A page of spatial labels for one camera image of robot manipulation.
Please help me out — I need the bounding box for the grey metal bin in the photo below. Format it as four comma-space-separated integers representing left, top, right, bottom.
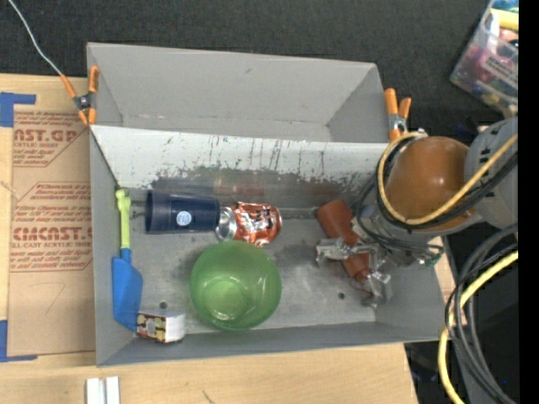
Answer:
86, 42, 452, 368

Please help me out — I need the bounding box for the blue scraper with green handle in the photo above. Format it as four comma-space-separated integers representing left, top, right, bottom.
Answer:
111, 189, 145, 333

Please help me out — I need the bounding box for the crushed orange soda can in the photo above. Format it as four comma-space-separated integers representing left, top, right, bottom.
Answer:
215, 201, 283, 248

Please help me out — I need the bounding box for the small white box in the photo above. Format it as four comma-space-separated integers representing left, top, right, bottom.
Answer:
136, 309, 187, 344

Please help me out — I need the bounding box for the green plastic bowl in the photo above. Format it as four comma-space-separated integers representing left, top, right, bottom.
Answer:
189, 240, 283, 332

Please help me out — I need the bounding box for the dark blue cup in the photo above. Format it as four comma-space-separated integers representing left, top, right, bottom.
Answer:
145, 189, 221, 236

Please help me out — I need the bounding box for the red-brown flat block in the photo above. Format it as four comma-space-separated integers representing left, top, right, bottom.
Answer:
316, 199, 371, 284

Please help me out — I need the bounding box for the brown cardboard board red print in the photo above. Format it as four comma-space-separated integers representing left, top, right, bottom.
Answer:
0, 72, 97, 364

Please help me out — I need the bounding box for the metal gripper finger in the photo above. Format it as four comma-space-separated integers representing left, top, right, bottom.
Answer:
363, 270, 394, 309
316, 239, 360, 266

